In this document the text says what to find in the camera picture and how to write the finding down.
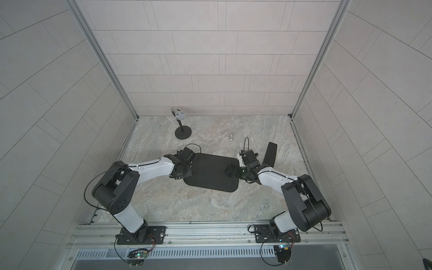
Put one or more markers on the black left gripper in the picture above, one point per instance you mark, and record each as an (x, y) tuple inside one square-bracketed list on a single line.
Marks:
[(187, 174)]

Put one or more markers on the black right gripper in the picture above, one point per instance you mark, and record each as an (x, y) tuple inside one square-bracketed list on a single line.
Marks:
[(230, 170)]

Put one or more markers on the black cutting board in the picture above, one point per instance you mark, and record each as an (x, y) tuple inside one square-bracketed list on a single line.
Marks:
[(208, 171)]

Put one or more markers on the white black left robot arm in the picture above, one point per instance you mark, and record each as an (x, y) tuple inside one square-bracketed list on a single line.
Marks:
[(116, 188)]

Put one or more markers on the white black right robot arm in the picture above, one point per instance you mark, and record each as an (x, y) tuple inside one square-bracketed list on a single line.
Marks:
[(306, 204)]

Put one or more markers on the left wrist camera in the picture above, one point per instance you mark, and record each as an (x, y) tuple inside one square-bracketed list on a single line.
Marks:
[(187, 155)]

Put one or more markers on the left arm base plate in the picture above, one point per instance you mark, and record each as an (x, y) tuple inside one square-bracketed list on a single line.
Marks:
[(140, 237)]

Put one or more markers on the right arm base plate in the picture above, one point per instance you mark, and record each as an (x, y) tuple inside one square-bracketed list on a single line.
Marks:
[(270, 234)]

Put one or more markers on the right circuit board with wires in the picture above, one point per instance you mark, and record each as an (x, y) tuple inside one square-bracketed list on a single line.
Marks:
[(283, 254)]

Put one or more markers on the circuit board with wires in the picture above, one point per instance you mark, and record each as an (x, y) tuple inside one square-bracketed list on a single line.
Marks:
[(283, 254), (137, 256)]

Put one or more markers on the left circuit board with wires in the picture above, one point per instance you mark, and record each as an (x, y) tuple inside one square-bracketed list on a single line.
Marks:
[(137, 256)]

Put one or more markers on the aluminium rail frame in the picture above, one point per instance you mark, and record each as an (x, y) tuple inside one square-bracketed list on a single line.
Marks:
[(180, 234)]

